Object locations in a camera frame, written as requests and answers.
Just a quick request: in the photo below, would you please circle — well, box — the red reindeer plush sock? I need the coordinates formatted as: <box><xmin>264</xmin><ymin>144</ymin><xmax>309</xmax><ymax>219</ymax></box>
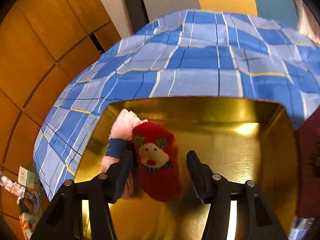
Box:
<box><xmin>132</xmin><ymin>121</ymin><xmax>182</xmax><ymax>202</ymax></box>

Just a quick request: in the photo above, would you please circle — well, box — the gold metallic tin box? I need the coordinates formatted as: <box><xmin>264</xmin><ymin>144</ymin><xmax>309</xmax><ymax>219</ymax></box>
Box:
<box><xmin>75</xmin><ymin>96</ymin><xmax>298</xmax><ymax>239</ymax></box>

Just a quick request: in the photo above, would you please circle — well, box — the dark red box lid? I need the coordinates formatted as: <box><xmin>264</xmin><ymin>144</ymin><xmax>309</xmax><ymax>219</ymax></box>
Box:
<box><xmin>295</xmin><ymin>109</ymin><xmax>319</xmax><ymax>218</ymax></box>

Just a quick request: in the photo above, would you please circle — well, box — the blue plaid tablecloth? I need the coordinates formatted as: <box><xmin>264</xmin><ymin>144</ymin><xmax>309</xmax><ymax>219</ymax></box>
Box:
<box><xmin>33</xmin><ymin>9</ymin><xmax>319</xmax><ymax>199</ymax></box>

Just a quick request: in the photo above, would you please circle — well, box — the beige curtain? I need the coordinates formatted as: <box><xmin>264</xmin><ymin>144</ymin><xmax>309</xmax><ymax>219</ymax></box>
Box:
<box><xmin>294</xmin><ymin>0</ymin><xmax>319</xmax><ymax>46</ymax></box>

